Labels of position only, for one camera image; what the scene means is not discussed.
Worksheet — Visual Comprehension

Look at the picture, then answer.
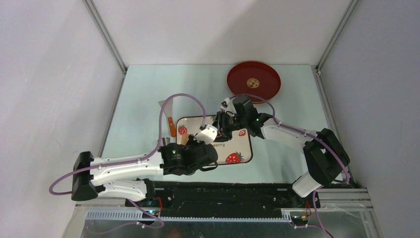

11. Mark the white strawberry print tray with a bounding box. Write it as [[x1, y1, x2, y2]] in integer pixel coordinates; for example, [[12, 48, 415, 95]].
[[176, 117, 253, 165]]

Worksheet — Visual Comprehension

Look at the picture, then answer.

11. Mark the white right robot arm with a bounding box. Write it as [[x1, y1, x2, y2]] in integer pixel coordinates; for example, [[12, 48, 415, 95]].
[[212, 94, 351, 207]]

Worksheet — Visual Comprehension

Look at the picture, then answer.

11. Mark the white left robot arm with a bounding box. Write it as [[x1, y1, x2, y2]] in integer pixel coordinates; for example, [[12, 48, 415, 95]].
[[71, 136, 218, 207]]

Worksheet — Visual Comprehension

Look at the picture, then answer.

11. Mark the round steel dough cutter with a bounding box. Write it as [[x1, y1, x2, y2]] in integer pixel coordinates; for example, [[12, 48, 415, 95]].
[[159, 137, 171, 147]]

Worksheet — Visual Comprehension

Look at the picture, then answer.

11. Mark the round dark red tray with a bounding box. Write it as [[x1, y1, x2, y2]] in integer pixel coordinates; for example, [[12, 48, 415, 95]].
[[226, 61, 282, 104]]

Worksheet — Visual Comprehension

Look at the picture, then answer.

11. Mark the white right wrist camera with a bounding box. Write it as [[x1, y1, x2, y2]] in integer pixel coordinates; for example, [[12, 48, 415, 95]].
[[220, 98, 236, 113]]

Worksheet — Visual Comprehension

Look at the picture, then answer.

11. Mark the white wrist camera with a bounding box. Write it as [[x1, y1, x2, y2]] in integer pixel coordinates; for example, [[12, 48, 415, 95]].
[[220, 98, 236, 113], [194, 124, 218, 144]]

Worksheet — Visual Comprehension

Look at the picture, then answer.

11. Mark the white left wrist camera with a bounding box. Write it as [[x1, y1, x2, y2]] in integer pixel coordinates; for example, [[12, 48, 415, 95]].
[[194, 124, 218, 144]]

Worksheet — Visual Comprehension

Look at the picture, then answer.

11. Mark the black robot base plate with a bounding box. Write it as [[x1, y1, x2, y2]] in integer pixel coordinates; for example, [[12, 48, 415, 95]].
[[136, 188, 313, 218]]

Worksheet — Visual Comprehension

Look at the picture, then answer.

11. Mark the steel scraper orange handle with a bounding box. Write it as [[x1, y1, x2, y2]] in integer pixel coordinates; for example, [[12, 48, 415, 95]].
[[158, 99, 177, 138]]

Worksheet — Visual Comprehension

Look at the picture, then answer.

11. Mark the grey slotted cable duct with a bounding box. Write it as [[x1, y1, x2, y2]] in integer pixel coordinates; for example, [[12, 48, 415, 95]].
[[85, 209, 292, 223]]

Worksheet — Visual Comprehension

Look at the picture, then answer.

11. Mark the aluminium frame rail front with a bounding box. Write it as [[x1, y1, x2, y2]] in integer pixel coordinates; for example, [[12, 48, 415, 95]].
[[64, 182, 382, 238]]

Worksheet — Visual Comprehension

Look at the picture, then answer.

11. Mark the right aluminium corner post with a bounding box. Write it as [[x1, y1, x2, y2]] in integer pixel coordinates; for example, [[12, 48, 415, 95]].
[[315, 0, 360, 71]]

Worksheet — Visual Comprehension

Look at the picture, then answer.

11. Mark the aluminium corner post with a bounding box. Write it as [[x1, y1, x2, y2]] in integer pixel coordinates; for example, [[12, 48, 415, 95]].
[[315, 0, 360, 71], [82, 0, 128, 74]]

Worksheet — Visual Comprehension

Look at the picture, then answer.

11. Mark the left aluminium corner post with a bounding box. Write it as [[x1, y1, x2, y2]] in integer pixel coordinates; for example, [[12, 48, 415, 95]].
[[82, 0, 128, 74]]

